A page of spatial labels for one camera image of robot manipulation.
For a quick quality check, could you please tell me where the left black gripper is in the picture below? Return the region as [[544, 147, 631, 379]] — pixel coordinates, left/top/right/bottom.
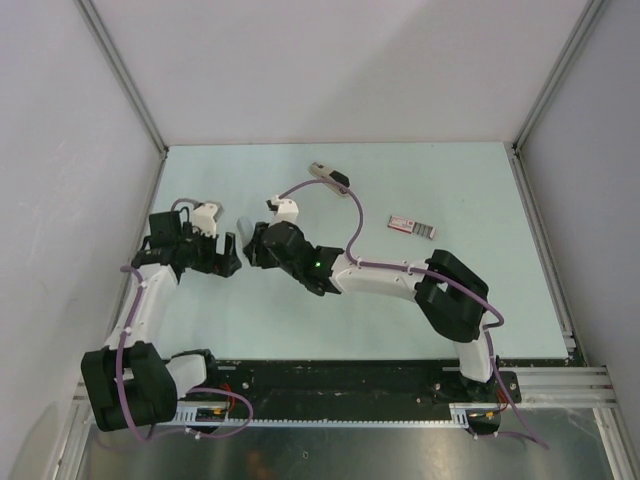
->
[[177, 222, 240, 278]]

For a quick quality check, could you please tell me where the beige black stapler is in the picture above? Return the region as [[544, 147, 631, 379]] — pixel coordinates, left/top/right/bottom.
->
[[309, 162, 350, 198]]

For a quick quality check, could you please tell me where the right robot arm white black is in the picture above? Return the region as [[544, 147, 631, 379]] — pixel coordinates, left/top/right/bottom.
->
[[243, 222, 498, 401]]

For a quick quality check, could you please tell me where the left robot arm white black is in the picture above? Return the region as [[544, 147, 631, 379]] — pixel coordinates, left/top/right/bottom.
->
[[81, 200, 241, 432]]

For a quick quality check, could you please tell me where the staple box with staples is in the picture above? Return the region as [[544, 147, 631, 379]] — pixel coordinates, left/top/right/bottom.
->
[[387, 215, 436, 240]]

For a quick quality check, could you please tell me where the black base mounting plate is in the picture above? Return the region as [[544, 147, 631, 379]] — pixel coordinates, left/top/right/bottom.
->
[[179, 360, 522, 421]]

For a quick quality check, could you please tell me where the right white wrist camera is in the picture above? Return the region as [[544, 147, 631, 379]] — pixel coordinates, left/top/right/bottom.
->
[[266, 196, 299, 226]]

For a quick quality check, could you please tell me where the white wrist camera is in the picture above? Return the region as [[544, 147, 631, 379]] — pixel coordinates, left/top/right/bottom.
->
[[266, 196, 299, 226], [191, 202, 223, 238]]

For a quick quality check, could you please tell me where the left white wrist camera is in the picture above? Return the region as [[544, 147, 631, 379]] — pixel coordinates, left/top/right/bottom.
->
[[191, 202, 223, 238]]

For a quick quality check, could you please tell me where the white slotted cable duct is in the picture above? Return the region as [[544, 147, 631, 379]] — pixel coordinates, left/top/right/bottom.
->
[[166, 405, 498, 429]]

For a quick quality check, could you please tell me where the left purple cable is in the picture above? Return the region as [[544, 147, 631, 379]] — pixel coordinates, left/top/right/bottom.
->
[[114, 264, 161, 444]]

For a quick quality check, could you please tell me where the aluminium frame rail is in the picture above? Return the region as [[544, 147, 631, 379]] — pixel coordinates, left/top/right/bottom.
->
[[514, 367, 617, 409]]

